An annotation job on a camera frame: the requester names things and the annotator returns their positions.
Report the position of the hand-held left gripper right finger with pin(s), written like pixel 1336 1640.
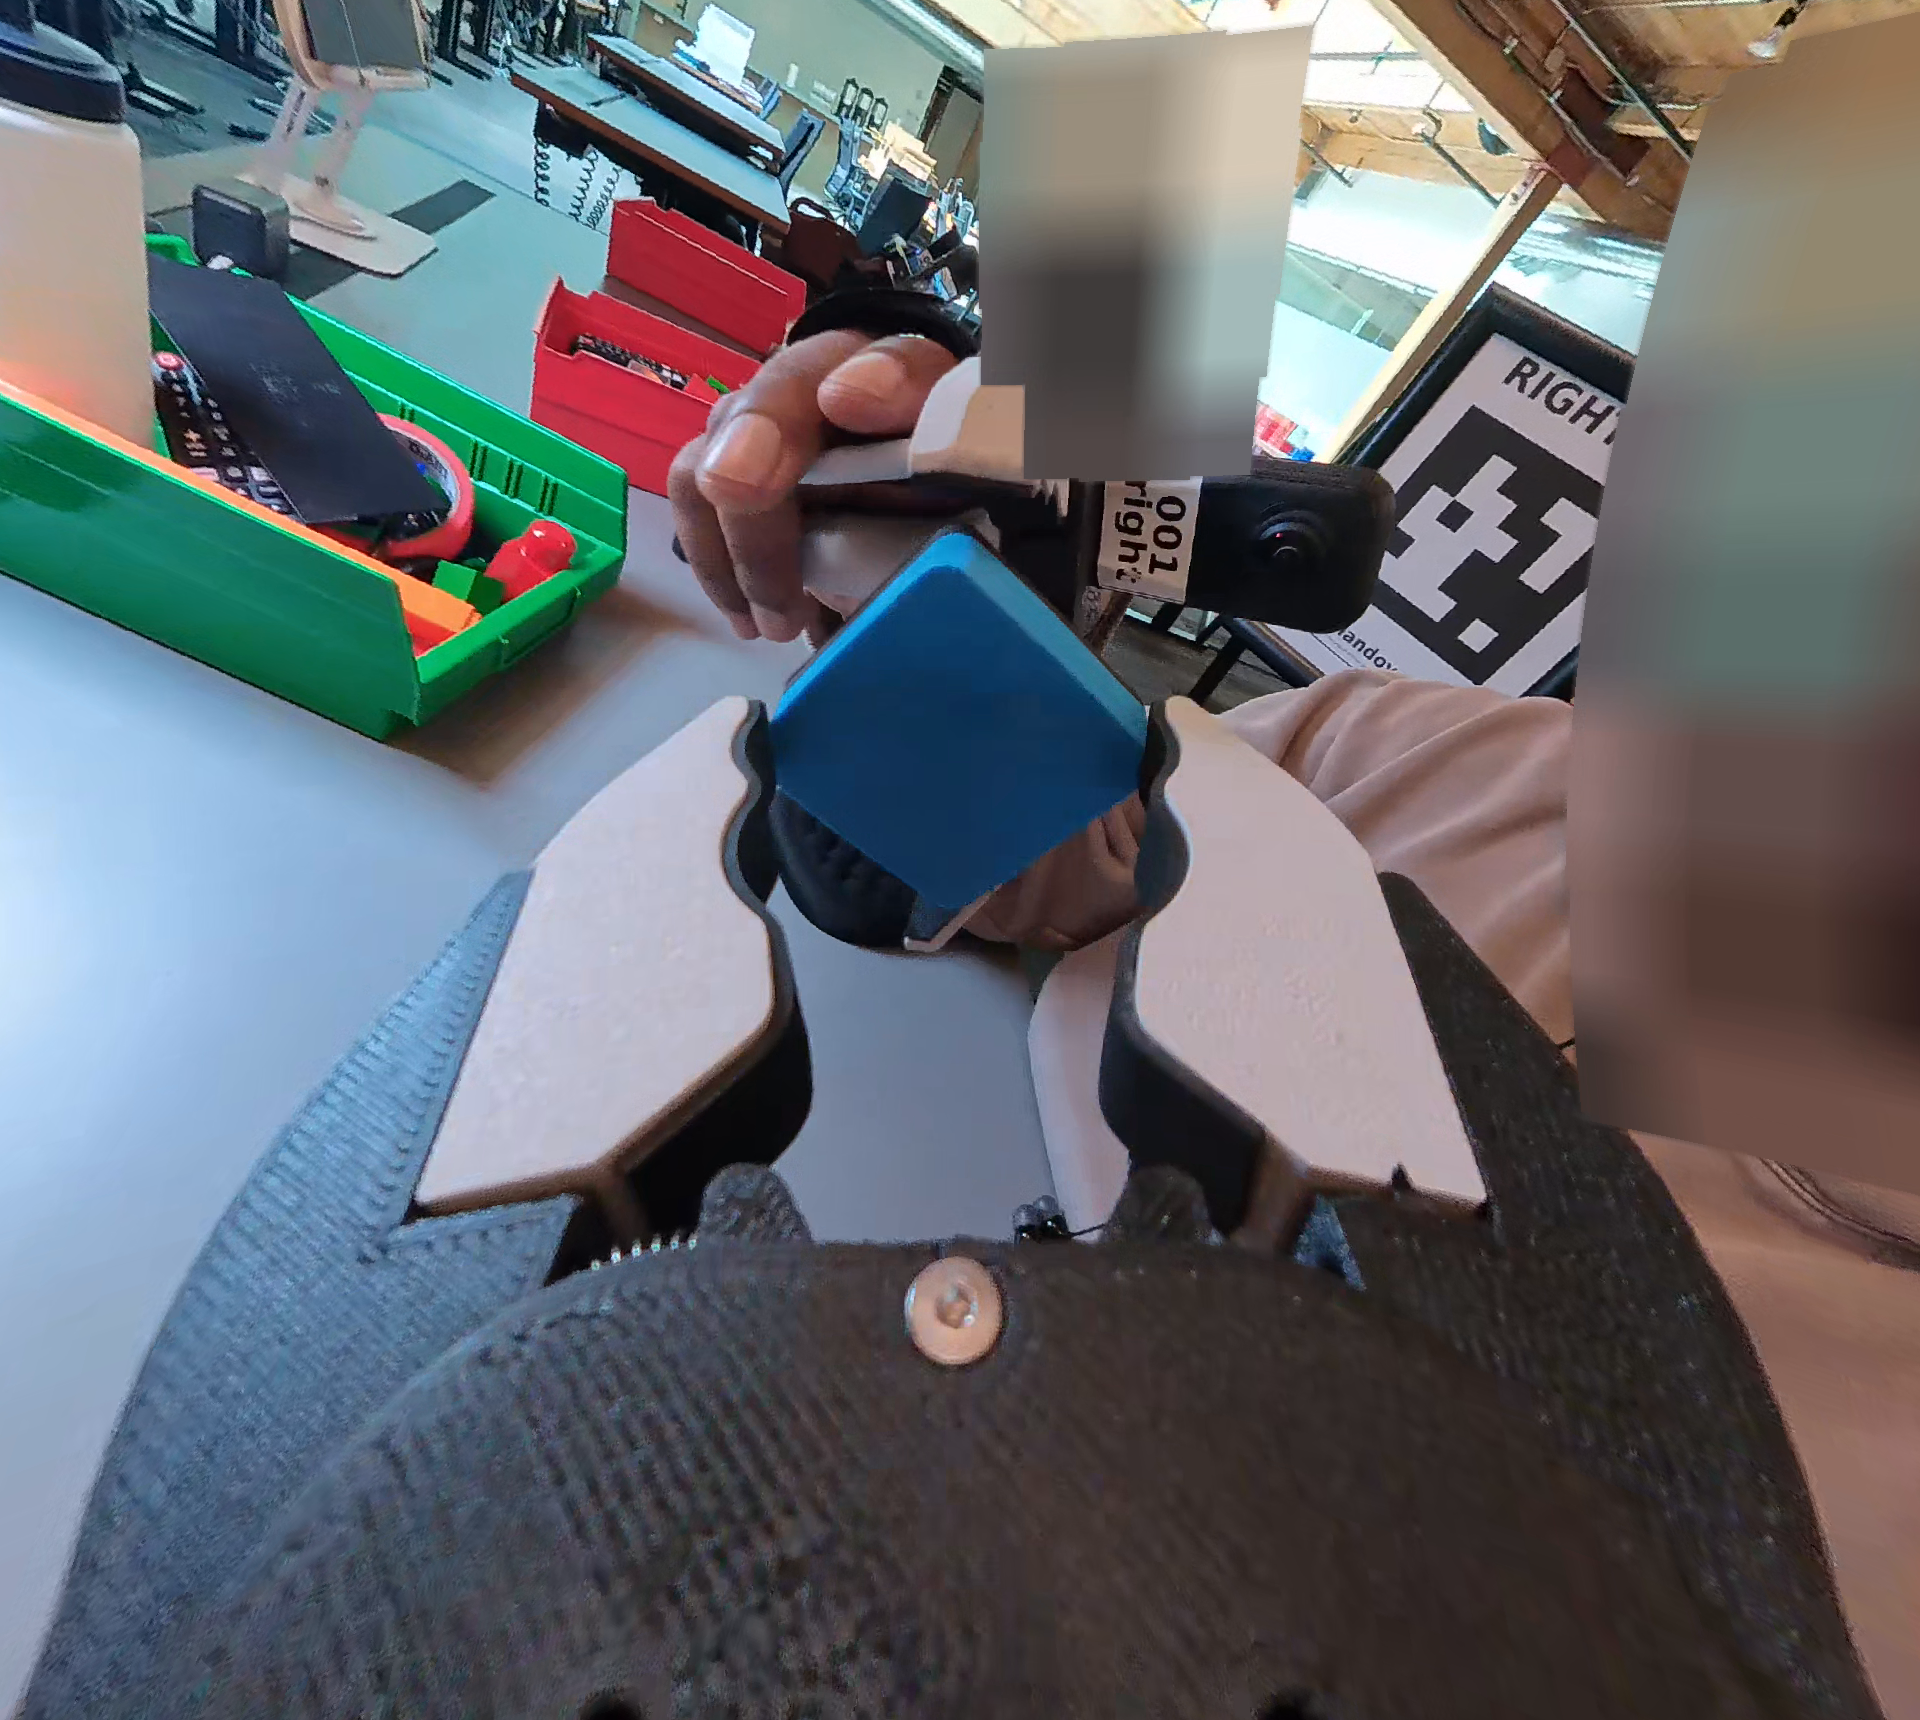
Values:
pixel 1290 1017

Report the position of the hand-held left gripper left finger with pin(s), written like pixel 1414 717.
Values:
pixel 616 1017

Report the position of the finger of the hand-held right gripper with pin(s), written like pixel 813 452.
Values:
pixel 943 930
pixel 849 565

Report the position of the blue black foam block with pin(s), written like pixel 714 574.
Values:
pixel 960 715

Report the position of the person's right forearm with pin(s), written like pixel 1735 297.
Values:
pixel 1395 820

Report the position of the person's right hand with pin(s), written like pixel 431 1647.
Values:
pixel 749 460

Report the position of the framed marker sign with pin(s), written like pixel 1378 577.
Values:
pixel 1500 519

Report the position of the red plastic bin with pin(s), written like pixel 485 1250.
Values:
pixel 706 273
pixel 599 414

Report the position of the red toy figure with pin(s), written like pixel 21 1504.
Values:
pixel 533 551

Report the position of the red tape roll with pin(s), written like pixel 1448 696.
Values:
pixel 461 506

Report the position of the orange plastic bar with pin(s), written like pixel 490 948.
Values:
pixel 435 619

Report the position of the long dark work table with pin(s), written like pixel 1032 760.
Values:
pixel 660 124

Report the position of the white box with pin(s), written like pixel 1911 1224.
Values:
pixel 725 37

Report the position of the green plastic bin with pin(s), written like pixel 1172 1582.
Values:
pixel 225 612

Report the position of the person's beige sweatshirt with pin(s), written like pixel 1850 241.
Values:
pixel 1800 1300

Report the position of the black flat pad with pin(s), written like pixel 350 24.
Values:
pixel 269 386

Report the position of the black remote control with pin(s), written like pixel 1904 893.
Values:
pixel 202 431

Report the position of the black power brick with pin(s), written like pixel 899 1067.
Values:
pixel 240 229

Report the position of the white bottle black lid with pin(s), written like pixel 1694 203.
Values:
pixel 68 252

